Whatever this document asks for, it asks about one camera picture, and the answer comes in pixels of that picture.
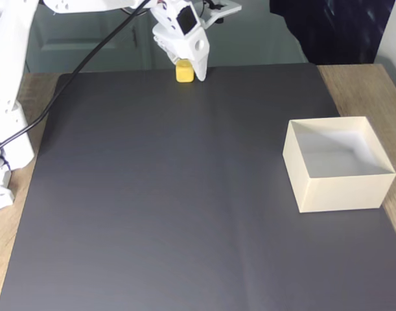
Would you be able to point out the white camera mount with camera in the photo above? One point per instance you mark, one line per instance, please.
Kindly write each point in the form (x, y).
(231, 8)

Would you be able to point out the white open box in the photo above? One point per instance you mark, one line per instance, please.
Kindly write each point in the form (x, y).
(340, 194)

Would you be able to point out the pale green plain door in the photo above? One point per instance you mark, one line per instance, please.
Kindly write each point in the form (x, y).
(249, 39)

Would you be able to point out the yellow cube block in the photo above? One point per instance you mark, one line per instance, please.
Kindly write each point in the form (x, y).
(184, 74)

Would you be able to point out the pale green panelled door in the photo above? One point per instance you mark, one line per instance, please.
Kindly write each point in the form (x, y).
(65, 48)

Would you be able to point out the dark grey table mat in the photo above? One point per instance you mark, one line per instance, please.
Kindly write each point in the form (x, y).
(184, 194)

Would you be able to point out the black hanging cloth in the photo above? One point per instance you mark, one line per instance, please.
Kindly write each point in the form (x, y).
(330, 32)

